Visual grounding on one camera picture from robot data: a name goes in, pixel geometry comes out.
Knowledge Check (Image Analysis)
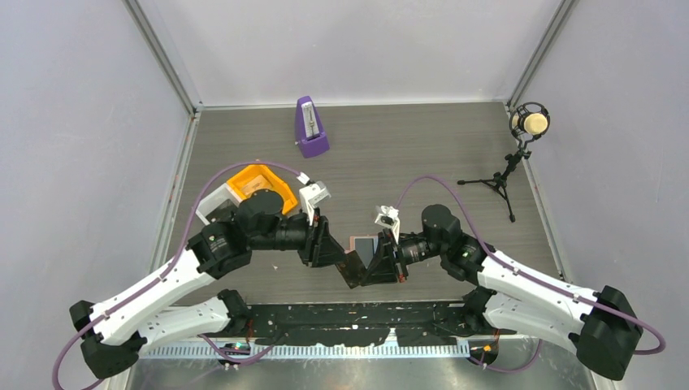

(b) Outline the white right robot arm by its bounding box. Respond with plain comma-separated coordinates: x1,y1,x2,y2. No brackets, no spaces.
361,204,643,381

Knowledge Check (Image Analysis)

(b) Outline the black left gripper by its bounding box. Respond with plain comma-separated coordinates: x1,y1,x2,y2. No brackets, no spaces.
250,205,349,267

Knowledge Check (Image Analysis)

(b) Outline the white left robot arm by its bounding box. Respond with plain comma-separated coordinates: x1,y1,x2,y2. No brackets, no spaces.
70,182,346,379

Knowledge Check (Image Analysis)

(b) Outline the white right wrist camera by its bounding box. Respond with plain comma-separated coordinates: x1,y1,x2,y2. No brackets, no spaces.
374,206,401,244

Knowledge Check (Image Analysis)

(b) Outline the purple metronome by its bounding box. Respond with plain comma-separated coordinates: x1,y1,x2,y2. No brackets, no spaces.
294,96,330,158

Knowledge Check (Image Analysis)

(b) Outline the white plastic bin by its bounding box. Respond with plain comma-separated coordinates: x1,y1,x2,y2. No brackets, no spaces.
196,183,242,225

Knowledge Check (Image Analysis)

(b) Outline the black microphone tripod stand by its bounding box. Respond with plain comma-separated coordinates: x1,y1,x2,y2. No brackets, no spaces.
457,140,532,223

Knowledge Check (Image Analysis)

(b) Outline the orange leather card holder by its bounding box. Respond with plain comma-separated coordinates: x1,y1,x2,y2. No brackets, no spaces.
345,235,384,271

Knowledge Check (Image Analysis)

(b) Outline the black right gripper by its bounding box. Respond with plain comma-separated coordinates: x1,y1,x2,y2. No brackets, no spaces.
361,228,446,288

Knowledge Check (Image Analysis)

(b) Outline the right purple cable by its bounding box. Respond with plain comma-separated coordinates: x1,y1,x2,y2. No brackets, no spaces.
395,175,667,375

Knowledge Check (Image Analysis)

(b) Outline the beige foam microphone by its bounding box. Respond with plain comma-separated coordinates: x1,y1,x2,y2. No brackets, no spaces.
509,102,551,141

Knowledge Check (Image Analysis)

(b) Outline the purple cable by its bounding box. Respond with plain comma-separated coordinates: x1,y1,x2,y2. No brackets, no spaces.
395,175,667,375
51,161,312,390

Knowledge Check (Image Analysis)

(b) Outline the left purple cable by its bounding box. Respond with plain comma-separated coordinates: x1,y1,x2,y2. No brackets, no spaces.
51,161,312,390

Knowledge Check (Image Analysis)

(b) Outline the card in yellow bin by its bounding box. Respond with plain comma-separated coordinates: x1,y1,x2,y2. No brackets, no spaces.
241,175,270,197

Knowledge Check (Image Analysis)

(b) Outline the yellow plastic bin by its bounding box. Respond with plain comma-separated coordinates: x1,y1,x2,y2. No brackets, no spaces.
225,164,298,215

